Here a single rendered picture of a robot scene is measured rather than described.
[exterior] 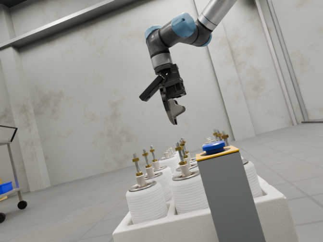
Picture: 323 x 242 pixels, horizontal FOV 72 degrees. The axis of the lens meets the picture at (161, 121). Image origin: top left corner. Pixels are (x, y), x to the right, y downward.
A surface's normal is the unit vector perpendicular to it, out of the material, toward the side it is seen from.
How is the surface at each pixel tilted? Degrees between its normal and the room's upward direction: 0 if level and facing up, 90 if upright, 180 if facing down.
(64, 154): 90
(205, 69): 90
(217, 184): 90
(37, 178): 90
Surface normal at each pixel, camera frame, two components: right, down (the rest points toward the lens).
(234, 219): -0.14, -0.03
